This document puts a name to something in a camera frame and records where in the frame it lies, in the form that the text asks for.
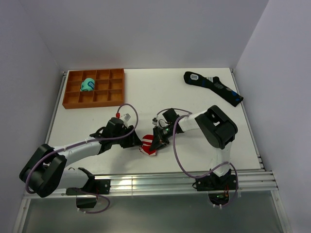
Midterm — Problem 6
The orange compartment tray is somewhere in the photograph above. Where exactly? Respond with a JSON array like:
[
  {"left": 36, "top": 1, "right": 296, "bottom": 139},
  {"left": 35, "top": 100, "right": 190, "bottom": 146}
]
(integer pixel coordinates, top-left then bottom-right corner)
[{"left": 63, "top": 68, "right": 125, "bottom": 109}]

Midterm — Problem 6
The aluminium table frame rail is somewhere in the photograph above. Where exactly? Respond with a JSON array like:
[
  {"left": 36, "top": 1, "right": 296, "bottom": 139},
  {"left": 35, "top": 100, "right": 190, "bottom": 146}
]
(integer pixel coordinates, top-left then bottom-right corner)
[{"left": 45, "top": 68, "right": 277, "bottom": 197}]

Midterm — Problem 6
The red white striped sock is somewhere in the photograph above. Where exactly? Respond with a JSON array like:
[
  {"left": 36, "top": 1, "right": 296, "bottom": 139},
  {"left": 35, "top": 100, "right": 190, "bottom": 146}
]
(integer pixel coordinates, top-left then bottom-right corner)
[{"left": 139, "top": 134, "right": 156, "bottom": 156}]

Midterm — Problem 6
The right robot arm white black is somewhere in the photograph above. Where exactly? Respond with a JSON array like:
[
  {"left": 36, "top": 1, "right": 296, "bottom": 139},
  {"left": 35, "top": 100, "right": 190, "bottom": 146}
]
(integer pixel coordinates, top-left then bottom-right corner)
[{"left": 150, "top": 105, "right": 238, "bottom": 189}]

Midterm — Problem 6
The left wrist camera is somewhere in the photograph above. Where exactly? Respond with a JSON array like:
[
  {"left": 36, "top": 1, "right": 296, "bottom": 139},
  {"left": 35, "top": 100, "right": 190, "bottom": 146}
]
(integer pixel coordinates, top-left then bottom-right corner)
[{"left": 116, "top": 112, "right": 131, "bottom": 123}]

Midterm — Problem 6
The rolled teal sock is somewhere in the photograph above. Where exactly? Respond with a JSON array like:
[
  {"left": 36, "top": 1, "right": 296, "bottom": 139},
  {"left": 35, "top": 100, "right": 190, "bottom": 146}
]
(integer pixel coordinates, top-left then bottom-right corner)
[{"left": 80, "top": 78, "right": 95, "bottom": 92}]

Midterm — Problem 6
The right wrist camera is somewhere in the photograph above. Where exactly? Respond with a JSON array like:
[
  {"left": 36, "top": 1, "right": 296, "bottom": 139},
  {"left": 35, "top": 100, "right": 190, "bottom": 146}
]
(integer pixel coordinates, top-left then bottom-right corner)
[{"left": 152, "top": 116, "right": 162, "bottom": 127}]

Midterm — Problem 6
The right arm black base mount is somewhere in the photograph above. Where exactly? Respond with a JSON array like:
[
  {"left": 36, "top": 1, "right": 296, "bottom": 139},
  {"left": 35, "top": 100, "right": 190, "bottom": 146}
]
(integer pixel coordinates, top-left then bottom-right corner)
[{"left": 192, "top": 170, "right": 238, "bottom": 206}]

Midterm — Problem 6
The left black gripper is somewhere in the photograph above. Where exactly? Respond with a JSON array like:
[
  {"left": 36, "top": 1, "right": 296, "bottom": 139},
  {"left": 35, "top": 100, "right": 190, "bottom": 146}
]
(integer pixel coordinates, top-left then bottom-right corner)
[{"left": 112, "top": 125, "right": 142, "bottom": 149}]

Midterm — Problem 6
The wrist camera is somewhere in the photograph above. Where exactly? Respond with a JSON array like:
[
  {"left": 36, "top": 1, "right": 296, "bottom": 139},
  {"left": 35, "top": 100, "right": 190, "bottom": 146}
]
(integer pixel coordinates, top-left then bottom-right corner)
[
  {"left": 152, "top": 116, "right": 162, "bottom": 127},
  {"left": 116, "top": 112, "right": 131, "bottom": 123}
]

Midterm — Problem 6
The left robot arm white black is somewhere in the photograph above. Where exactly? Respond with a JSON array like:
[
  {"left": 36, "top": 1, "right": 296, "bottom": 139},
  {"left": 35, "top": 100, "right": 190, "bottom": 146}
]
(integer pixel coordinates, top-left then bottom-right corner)
[{"left": 19, "top": 117, "right": 142, "bottom": 198}]

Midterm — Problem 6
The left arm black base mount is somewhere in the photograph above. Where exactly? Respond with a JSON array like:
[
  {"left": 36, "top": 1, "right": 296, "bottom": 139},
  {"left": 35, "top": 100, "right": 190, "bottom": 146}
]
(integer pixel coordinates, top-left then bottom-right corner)
[{"left": 66, "top": 179, "right": 111, "bottom": 214}]

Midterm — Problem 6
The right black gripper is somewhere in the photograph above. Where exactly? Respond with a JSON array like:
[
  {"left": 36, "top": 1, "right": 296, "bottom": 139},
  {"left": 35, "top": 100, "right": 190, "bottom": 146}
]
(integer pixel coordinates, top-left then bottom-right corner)
[{"left": 150, "top": 124, "right": 175, "bottom": 153}]

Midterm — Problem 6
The black blue patterned sock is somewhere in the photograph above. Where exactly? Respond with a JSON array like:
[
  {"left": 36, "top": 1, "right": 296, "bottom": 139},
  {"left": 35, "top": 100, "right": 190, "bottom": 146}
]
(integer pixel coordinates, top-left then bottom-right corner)
[{"left": 183, "top": 71, "right": 244, "bottom": 107}]

